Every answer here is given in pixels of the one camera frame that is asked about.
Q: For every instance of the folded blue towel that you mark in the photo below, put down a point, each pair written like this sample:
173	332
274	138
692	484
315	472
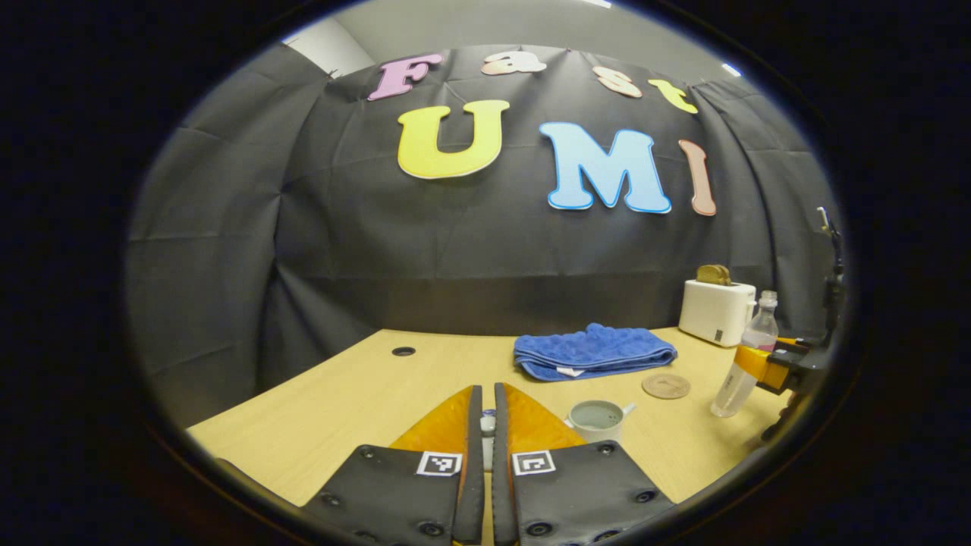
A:
592	349

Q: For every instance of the white toaster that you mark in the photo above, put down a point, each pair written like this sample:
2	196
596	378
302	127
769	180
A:
709	311

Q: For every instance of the white ceramic teacup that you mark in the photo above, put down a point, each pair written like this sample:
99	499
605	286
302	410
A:
599	432

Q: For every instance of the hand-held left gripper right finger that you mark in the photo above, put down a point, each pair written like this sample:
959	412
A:
501	493

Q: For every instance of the round brown coaster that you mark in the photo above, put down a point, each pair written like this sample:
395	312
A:
666	386

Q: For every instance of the clear water bottle pink label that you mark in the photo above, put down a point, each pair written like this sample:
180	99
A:
732	394

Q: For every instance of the brown bread slice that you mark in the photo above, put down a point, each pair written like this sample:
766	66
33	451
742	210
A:
713	274

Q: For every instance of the black backdrop cloth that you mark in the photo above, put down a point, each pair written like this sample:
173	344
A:
303	227

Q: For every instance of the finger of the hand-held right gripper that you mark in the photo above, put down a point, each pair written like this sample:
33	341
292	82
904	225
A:
785	377

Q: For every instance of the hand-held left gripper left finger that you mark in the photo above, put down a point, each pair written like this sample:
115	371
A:
474	485

